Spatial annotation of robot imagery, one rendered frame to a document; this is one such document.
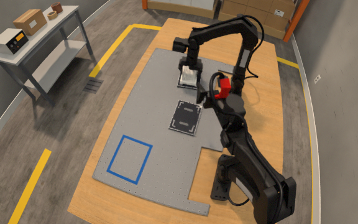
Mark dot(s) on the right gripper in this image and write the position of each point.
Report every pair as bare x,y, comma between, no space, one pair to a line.
192,63

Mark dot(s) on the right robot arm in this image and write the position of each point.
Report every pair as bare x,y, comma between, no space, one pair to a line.
199,37

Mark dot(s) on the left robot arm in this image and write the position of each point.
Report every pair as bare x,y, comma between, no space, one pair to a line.
247,171

